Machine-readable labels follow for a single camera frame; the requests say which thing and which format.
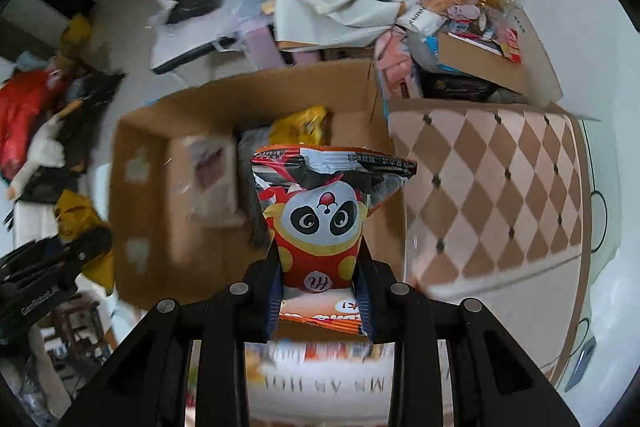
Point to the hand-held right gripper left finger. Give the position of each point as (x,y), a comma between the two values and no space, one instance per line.
(272,304)

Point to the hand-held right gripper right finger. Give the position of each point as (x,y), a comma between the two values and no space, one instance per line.
(364,307)

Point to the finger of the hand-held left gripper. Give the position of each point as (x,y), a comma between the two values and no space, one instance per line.
(85,244)

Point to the large cardboard box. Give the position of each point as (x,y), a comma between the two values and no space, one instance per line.
(150,207)

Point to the panda print snack packet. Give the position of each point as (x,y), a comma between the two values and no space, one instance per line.
(320,217)

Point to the yellow cloth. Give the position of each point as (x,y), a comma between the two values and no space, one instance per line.
(80,217)

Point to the white cushioned wooden chair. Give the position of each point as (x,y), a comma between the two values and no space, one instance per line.
(80,332)

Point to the white plush toy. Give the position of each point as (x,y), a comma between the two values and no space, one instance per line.
(42,152)

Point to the dark clothes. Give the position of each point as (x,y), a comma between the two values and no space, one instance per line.
(87,117)

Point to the red cloth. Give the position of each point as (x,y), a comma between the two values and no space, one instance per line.
(22,122)

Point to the clear wrapped snack packet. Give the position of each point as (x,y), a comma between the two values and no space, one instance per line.
(205,177)

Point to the diamond patterned table mat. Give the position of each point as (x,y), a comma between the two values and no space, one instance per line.
(475,207)

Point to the yellow snack packet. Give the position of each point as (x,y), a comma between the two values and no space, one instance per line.
(300,124)

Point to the black snack box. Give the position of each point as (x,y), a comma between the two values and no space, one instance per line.
(455,84)

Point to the pink snack pack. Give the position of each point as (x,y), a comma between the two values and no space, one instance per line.
(397,67)

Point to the pink box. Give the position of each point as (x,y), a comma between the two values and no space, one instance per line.
(265,47)

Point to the black bag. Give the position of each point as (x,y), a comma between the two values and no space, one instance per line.
(195,2)

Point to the small cardboard box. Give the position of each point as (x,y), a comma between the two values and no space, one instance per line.
(480,62)

